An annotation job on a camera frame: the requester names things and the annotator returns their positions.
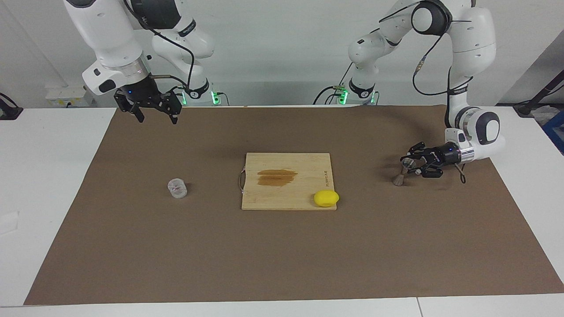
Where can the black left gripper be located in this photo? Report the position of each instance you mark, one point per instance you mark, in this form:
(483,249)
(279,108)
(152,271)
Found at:
(447,154)

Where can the brown paper table mat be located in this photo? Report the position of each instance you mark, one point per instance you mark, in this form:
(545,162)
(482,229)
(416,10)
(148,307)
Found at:
(282,255)

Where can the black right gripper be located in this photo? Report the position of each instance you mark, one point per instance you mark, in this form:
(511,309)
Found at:
(141,94)

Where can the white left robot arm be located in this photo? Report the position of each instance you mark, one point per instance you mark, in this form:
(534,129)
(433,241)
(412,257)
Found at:
(471,39)

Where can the black stand leg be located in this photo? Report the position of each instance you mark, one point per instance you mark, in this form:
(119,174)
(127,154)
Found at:
(539,94)

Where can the yellow lemon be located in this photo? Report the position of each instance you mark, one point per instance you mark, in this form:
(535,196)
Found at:
(326,198)

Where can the steel double jigger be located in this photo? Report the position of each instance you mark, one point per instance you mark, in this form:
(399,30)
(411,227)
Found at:
(400,178)

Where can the clear glass cup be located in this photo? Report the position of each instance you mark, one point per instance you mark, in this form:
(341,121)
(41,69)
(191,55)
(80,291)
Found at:
(177,189)

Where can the white power strip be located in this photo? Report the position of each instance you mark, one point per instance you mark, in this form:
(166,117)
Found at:
(70,97)

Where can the bamboo cutting board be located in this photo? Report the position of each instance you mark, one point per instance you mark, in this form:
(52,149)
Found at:
(286,193)

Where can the black clamp mount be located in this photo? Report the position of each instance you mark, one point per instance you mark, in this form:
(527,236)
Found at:
(9,110)

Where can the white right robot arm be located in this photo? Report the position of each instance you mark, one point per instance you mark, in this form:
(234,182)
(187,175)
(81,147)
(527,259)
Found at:
(105,35)

